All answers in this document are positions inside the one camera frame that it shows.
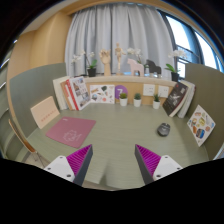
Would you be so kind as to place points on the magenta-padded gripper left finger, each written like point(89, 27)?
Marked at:
point(78, 160)

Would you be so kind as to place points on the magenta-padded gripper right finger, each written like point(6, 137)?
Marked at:
point(149, 160)

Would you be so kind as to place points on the dark grey computer mouse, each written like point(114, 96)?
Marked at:
point(163, 129)

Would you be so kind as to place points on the pink square mouse pad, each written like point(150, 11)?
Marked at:
point(70, 131)

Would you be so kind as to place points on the small succulent in white pot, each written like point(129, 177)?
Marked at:
point(123, 101)
point(156, 104)
point(137, 101)

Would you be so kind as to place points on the food sticker sheet card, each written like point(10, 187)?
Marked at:
point(201, 125)

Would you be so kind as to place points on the brown cover book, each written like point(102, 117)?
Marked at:
point(66, 95)

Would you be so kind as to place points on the black cover book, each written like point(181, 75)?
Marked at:
point(175, 98)

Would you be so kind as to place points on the red-edged photo magazine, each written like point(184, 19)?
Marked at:
point(80, 91)

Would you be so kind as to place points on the white sticker sheet card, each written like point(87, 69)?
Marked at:
point(101, 94)

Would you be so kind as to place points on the white thick book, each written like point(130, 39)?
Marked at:
point(58, 91)

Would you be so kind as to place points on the white books stack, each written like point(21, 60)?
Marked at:
point(188, 98)

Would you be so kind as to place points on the white orchid in black pot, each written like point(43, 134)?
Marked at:
point(91, 71)
point(175, 76)

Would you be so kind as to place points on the dark wooden horse figure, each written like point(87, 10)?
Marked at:
point(153, 67)

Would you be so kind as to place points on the pink wooden horse figure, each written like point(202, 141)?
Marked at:
point(136, 66)

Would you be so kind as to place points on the wooden hand model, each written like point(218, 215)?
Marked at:
point(106, 60)

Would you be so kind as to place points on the white orchid behind horse figures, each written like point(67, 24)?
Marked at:
point(135, 51)

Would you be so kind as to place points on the wooden artist mannequin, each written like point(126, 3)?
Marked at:
point(118, 53)

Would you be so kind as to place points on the light grey curtain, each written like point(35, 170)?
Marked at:
point(110, 30)

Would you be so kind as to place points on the white wall socket plate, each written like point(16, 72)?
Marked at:
point(148, 90)
point(163, 91)

